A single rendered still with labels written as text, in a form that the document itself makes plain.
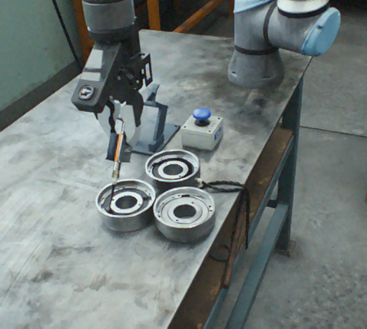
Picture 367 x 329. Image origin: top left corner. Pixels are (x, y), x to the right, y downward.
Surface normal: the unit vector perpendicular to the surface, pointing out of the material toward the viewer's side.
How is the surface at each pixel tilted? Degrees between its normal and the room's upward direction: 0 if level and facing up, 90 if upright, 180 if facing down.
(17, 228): 0
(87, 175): 0
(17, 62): 90
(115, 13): 90
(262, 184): 0
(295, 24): 102
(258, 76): 72
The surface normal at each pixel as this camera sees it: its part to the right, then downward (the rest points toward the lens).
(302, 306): -0.06, -0.84
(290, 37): -0.67, 0.59
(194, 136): -0.40, 0.52
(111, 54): -0.25, -0.43
